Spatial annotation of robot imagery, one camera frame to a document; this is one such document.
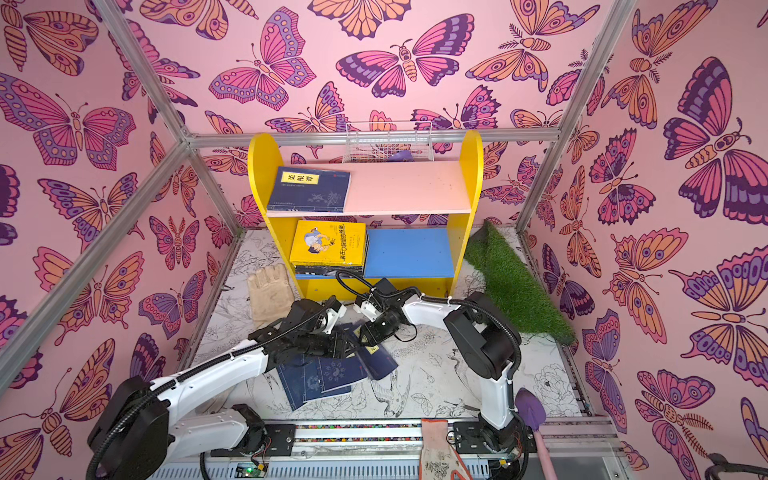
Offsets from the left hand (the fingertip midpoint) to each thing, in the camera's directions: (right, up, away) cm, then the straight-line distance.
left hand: (356, 344), depth 80 cm
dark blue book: (+6, -6, +6) cm, 10 cm away
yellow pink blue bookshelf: (+12, +36, +44) cm, 58 cm away
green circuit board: (-25, -28, -8) cm, 39 cm away
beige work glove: (-31, +11, +20) cm, 39 cm away
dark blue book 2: (-8, -10, +2) cm, 12 cm away
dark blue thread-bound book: (-18, -10, +3) cm, 21 cm away
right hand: (+1, -1, +10) cm, 10 cm away
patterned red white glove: (+20, -24, -10) cm, 33 cm away
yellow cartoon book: (-10, +28, +8) cm, 31 cm away
